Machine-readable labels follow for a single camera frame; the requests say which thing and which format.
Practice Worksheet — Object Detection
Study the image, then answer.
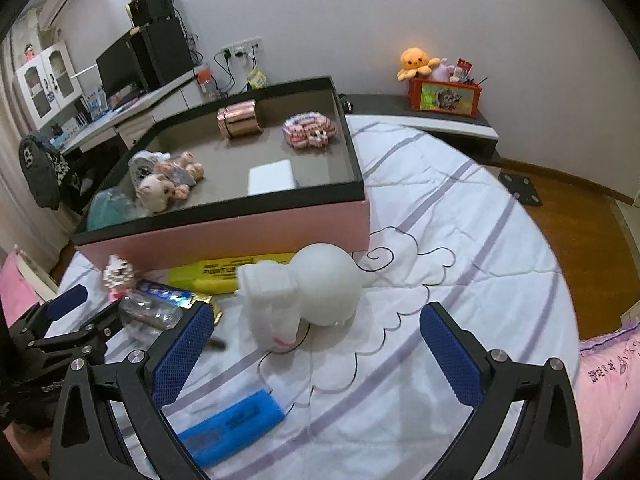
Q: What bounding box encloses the black bathroom scale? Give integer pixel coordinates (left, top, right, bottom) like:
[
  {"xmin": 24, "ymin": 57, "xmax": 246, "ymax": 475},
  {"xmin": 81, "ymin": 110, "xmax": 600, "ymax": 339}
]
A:
[{"xmin": 500, "ymin": 172, "xmax": 543, "ymax": 207}]

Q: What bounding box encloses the white round-headed figurine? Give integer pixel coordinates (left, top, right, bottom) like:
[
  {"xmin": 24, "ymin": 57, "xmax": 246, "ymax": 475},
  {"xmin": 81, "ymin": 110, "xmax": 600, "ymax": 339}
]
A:
[{"xmin": 235, "ymin": 242, "xmax": 362, "ymax": 351}]

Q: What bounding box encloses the white bed frame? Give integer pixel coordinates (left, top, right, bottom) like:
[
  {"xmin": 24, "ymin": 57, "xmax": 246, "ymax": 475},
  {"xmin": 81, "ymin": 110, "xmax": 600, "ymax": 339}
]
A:
[{"xmin": 14, "ymin": 245, "xmax": 60, "ymax": 296}]

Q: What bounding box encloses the clear plastic bottle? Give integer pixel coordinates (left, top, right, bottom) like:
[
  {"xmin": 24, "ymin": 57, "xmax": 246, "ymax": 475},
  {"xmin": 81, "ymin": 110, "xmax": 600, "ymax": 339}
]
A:
[{"xmin": 119, "ymin": 294, "xmax": 183, "ymax": 331}]

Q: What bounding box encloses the yellow packet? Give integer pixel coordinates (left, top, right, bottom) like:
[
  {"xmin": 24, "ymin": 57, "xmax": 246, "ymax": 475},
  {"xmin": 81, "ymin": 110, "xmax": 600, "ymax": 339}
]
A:
[{"xmin": 167, "ymin": 252, "xmax": 298, "ymax": 295}]

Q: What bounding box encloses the teal lidded box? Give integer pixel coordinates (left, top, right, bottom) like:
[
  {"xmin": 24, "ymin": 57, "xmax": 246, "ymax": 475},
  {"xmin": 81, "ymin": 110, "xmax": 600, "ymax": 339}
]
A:
[{"xmin": 87, "ymin": 187, "xmax": 148, "ymax": 228}]

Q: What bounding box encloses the blue case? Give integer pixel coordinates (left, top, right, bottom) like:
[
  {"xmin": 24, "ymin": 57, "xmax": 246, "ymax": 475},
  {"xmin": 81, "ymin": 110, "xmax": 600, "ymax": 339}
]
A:
[{"xmin": 177, "ymin": 389, "xmax": 286, "ymax": 468}]

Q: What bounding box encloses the black monitor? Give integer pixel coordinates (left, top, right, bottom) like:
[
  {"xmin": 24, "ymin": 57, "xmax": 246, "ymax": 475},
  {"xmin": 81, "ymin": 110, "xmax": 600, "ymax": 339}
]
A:
[{"xmin": 95, "ymin": 39, "xmax": 148, "ymax": 98}]

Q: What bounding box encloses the black speaker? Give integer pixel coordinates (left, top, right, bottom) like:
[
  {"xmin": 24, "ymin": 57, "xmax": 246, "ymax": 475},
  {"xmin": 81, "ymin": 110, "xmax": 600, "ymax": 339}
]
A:
[{"xmin": 127, "ymin": 0, "xmax": 176, "ymax": 28}]

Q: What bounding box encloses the orange storage box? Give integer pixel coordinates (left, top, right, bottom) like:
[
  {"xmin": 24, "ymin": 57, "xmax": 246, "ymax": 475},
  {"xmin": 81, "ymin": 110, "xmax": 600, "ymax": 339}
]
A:
[{"xmin": 407, "ymin": 77, "xmax": 482, "ymax": 120}]

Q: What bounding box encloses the pink plush toy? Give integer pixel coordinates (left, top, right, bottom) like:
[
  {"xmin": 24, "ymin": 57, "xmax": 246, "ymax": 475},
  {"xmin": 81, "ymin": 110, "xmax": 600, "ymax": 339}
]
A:
[{"xmin": 431, "ymin": 57, "xmax": 458, "ymax": 82}]

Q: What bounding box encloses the small pink white block figure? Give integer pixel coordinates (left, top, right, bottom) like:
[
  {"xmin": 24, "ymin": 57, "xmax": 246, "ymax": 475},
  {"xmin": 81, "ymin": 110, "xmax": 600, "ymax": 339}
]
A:
[{"xmin": 102, "ymin": 254, "xmax": 142, "ymax": 302}]

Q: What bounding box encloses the pink box with black rim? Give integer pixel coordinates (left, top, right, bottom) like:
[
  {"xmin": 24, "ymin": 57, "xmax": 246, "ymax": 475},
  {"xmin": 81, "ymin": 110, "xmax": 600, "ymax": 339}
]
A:
[{"xmin": 72, "ymin": 76, "xmax": 371, "ymax": 272}]

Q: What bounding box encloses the orange octopus plush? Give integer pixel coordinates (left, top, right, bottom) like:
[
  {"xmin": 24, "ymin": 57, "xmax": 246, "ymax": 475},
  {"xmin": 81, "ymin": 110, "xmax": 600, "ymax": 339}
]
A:
[{"xmin": 397, "ymin": 47, "xmax": 441, "ymax": 82}]

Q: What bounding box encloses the white wall power outlet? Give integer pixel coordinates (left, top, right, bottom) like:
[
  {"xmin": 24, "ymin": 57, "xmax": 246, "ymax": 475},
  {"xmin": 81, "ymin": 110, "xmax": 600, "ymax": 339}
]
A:
[{"xmin": 222, "ymin": 36, "xmax": 263, "ymax": 58}]

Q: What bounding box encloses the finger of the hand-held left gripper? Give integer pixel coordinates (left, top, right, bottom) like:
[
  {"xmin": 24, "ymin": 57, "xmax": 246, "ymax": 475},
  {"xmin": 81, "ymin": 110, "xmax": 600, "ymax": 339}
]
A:
[
  {"xmin": 29, "ymin": 305, "xmax": 124, "ymax": 362},
  {"xmin": 10, "ymin": 284, "xmax": 91, "ymax": 335}
]

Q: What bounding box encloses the black power cable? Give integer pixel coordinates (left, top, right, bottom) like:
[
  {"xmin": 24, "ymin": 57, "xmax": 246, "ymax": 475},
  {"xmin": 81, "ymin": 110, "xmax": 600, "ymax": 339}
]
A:
[{"xmin": 214, "ymin": 50, "xmax": 238, "ymax": 97}]

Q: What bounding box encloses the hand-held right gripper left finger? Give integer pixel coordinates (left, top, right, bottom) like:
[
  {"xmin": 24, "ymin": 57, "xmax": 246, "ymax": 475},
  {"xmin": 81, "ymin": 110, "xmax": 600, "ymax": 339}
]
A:
[{"xmin": 49, "ymin": 301, "xmax": 216, "ymax": 480}]

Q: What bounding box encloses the white cat doll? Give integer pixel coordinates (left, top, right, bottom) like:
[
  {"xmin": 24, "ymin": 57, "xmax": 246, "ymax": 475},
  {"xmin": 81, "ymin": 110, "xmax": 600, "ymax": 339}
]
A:
[{"xmin": 136, "ymin": 172, "xmax": 191, "ymax": 216}]

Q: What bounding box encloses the black computer tower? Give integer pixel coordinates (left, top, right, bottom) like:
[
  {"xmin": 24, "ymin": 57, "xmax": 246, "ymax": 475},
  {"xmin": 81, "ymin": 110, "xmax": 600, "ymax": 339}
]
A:
[{"xmin": 129, "ymin": 16, "xmax": 195, "ymax": 92}]

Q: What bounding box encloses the beige curtain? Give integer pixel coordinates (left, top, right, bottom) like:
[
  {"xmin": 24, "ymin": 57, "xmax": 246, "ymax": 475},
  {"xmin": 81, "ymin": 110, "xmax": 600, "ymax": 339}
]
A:
[{"xmin": 0, "ymin": 10, "xmax": 56, "ymax": 261}]

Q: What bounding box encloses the striped white table cover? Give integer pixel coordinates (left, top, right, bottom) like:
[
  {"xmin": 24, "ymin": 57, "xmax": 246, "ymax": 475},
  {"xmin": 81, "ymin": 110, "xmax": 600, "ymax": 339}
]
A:
[{"xmin": 50, "ymin": 114, "xmax": 581, "ymax": 480}]

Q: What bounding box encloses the pink quilt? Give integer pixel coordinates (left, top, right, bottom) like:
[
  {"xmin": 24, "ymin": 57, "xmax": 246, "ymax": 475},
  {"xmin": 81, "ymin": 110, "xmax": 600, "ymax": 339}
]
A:
[{"xmin": 575, "ymin": 322, "xmax": 640, "ymax": 480}]

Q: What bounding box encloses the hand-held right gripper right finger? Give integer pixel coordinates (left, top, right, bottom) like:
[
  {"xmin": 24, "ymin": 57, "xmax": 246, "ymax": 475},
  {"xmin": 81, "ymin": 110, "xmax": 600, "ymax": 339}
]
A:
[{"xmin": 419, "ymin": 302, "xmax": 586, "ymax": 480}]

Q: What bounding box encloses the clear jar with red lid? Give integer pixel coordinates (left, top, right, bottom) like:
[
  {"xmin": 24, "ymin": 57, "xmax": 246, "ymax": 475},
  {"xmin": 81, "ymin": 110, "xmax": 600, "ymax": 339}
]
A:
[{"xmin": 196, "ymin": 71, "xmax": 221, "ymax": 103}]

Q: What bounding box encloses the black white low cabinet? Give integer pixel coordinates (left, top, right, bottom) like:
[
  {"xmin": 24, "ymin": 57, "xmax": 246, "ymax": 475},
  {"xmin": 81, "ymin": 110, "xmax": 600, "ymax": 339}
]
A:
[{"xmin": 337, "ymin": 92, "xmax": 501, "ymax": 166}]

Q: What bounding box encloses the white glass-door cabinet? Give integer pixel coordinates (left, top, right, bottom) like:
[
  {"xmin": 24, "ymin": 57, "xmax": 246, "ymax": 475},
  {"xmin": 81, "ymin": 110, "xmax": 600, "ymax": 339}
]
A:
[{"xmin": 15, "ymin": 39, "xmax": 83, "ymax": 131}]

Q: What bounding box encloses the rose gold cylinder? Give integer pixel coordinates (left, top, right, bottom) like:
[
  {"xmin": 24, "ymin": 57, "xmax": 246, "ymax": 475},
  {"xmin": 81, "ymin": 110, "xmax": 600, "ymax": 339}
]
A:
[{"xmin": 216, "ymin": 101, "xmax": 265, "ymax": 140}]

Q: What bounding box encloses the pink block toy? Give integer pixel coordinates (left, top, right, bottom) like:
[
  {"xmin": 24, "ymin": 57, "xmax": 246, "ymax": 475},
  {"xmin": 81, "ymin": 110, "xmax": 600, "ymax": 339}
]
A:
[{"xmin": 282, "ymin": 112, "xmax": 337, "ymax": 150}]

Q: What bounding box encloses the white desk with drawers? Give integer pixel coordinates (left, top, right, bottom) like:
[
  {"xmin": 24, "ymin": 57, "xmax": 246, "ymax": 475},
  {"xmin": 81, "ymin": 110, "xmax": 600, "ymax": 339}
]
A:
[{"xmin": 60, "ymin": 62, "xmax": 221, "ymax": 153}]

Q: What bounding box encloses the white charger plug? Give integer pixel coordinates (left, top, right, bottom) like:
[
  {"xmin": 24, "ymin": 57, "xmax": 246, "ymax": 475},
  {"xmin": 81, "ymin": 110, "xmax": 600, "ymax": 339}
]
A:
[{"xmin": 247, "ymin": 159, "xmax": 296, "ymax": 196}]

